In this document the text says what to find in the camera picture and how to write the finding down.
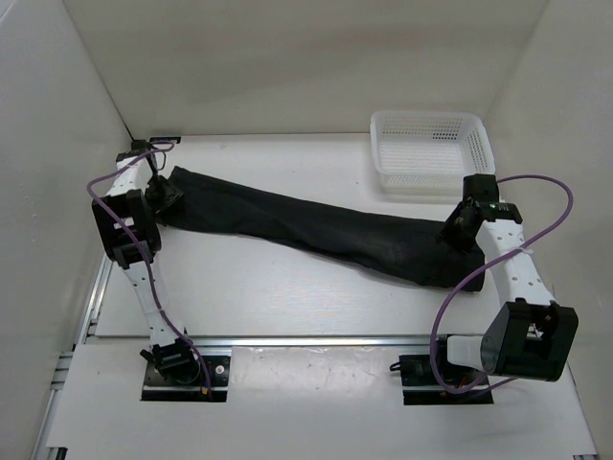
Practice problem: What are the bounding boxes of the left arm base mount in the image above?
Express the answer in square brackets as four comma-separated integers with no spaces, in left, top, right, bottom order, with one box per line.
[141,352,231,403]

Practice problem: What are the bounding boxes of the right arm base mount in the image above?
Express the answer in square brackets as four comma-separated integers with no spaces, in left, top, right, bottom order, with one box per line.
[389,338,494,406]

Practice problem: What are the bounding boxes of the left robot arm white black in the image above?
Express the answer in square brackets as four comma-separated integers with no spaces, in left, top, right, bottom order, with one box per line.
[86,139,202,384]

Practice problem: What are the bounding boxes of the white perforated plastic basket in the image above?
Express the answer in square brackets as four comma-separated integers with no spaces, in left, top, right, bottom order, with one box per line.
[370,110,495,196]

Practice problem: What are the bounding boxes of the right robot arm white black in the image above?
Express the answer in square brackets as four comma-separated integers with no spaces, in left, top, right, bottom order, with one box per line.
[429,173,579,383]

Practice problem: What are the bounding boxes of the black trousers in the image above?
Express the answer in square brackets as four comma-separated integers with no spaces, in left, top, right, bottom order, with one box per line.
[161,167,486,288]

